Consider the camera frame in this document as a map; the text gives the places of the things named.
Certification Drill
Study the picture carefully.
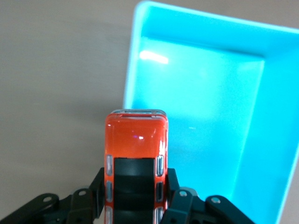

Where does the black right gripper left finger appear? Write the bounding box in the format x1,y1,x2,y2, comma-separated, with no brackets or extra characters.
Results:
0,167,106,224

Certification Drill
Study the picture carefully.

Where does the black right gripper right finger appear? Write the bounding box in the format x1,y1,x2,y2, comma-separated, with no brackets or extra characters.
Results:
158,167,256,224

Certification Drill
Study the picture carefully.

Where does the orange toy bus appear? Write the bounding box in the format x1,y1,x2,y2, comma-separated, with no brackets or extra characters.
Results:
102,108,169,224

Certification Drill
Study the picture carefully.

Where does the blue plastic box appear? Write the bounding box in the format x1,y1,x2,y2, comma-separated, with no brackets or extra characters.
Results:
121,0,299,224

